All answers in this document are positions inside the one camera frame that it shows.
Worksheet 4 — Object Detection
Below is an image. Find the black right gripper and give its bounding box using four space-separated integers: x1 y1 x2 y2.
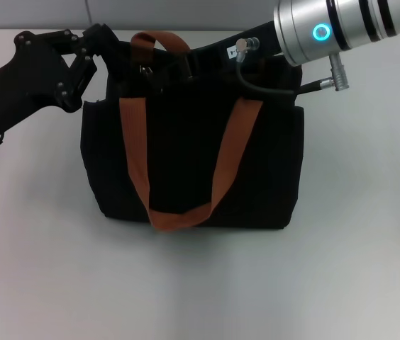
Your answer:
143 21 287 95

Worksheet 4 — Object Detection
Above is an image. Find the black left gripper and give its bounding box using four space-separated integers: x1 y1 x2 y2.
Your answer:
0 23 125 141

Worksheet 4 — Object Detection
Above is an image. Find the right gripper cable with connector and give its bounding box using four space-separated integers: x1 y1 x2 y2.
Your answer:
234 36 352 97

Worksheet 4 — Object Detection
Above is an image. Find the black bag with orange handles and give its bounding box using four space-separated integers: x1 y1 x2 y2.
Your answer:
79 30 306 234

